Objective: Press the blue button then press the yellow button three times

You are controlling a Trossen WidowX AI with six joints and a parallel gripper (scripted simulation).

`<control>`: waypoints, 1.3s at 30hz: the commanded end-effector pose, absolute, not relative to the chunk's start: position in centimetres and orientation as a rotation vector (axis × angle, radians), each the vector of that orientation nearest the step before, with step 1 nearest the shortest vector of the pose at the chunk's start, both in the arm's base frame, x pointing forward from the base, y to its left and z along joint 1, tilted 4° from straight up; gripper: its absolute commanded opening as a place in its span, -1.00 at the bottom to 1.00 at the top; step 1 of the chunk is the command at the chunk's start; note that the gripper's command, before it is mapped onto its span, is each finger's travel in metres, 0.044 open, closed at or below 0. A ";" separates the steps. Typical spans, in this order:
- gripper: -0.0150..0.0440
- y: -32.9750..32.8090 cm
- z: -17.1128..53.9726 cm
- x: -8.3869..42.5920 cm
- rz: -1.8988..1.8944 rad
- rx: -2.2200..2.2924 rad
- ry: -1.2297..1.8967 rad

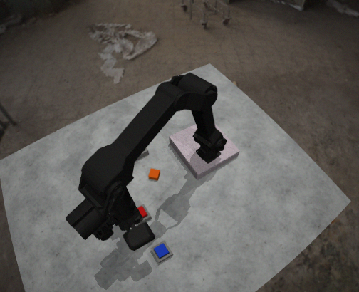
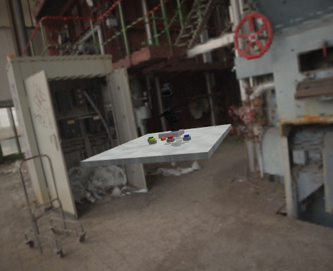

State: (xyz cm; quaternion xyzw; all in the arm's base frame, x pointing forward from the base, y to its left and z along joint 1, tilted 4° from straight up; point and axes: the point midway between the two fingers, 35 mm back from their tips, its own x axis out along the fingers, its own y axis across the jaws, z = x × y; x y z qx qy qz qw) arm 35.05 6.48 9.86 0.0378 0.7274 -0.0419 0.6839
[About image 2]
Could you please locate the blue button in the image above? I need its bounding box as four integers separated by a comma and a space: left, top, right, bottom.
183, 135, 191, 141

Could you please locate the yellow button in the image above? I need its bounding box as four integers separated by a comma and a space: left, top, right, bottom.
149, 138, 157, 145

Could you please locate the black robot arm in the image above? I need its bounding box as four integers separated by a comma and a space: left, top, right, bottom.
161, 83, 179, 132

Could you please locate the red button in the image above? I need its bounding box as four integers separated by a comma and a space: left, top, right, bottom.
166, 136, 174, 143

